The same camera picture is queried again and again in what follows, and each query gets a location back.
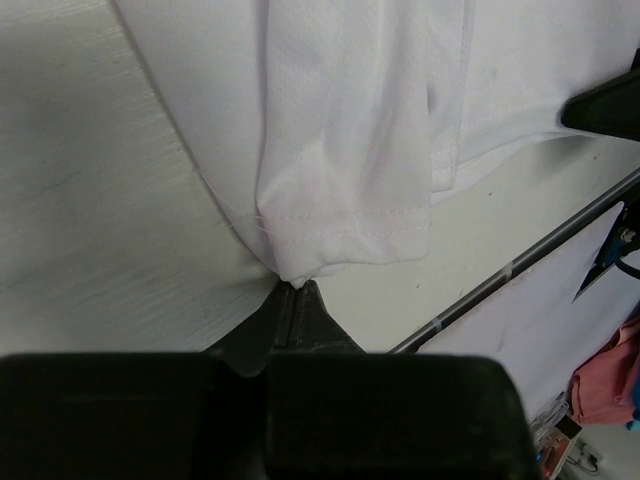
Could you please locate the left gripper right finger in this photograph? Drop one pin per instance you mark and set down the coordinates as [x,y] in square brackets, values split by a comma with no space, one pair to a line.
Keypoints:
[335,413]

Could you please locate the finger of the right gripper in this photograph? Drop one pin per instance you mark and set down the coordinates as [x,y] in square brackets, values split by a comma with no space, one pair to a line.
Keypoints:
[611,109]

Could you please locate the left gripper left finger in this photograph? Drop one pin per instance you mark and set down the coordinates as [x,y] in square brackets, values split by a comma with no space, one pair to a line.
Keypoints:
[143,415]

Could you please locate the white t shirt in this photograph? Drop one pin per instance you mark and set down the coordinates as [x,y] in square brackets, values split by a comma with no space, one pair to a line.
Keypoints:
[327,129]

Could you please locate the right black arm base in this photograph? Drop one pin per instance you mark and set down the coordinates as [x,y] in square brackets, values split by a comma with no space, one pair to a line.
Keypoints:
[620,242]

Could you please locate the pink cloth in background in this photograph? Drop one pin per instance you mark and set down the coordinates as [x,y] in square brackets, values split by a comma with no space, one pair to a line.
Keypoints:
[605,389]

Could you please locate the metal table edge rail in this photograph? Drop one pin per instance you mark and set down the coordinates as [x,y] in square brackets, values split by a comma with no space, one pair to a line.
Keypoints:
[520,264]

